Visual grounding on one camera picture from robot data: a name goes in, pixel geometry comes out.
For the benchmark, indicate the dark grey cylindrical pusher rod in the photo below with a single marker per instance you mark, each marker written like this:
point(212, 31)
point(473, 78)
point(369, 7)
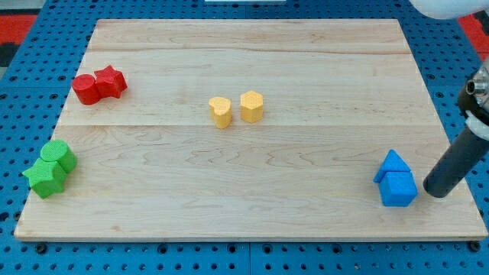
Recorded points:
point(461, 156)

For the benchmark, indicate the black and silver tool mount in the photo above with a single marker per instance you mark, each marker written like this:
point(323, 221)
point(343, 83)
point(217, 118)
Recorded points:
point(473, 102)

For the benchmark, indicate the blue triangle block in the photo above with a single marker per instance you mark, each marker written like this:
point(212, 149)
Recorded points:
point(393, 162)

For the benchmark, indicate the blue cube block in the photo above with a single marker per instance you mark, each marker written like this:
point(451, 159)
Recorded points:
point(398, 189)

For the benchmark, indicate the yellow hexagon block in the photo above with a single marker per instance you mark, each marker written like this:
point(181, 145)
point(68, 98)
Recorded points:
point(252, 106)

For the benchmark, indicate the yellow heart block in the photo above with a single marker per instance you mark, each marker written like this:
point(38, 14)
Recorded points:
point(221, 111)

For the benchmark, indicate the wooden board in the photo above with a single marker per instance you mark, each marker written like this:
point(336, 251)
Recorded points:
point(338, 95)

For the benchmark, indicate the red star block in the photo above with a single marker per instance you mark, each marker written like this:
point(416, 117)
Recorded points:
point(110, 82)

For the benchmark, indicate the red cylinder block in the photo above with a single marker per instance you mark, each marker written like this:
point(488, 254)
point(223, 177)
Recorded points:
point(84, 85)

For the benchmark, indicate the green cylinder block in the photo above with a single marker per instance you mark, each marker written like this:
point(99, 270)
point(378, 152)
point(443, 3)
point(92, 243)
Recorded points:
point(59, 151)

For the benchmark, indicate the green star block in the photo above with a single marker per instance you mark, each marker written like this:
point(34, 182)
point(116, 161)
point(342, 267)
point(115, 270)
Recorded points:
point(45, 178)

